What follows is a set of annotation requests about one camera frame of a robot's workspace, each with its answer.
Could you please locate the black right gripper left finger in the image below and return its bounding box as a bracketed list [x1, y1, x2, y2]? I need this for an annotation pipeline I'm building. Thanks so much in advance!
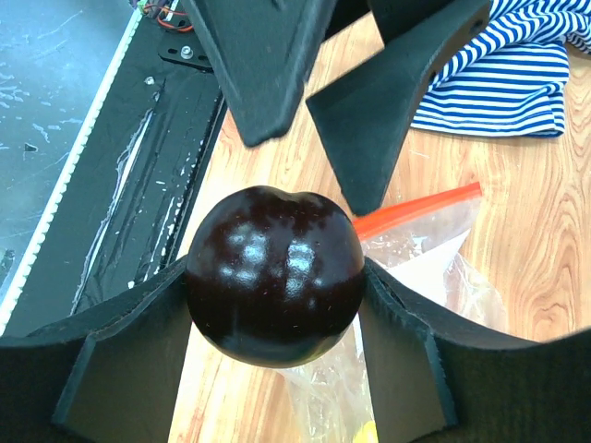
[1, 258, 191, 442]

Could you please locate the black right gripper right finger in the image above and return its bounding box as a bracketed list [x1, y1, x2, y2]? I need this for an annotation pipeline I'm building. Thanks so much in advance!
[359, 261, 590, 442]

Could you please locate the clear zip top bag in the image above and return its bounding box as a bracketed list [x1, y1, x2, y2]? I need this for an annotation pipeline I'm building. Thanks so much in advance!
[276, 181, 509, 443]

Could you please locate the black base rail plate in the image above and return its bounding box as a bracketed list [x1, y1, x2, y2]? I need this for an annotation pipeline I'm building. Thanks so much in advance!
[1, 12, 226, 336]

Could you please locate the fake yellow lemon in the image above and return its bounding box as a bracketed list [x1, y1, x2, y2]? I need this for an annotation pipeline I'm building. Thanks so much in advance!
[352, 420, 379, 443]

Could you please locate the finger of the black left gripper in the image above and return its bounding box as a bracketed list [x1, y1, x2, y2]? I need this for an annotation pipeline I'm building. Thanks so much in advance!
[307, 0, 490, 216]
[183, 0, 335, 147]

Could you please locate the blue white striped shirt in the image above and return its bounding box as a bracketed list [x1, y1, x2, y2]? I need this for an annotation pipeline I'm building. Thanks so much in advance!
[411, 0, 590, 138]

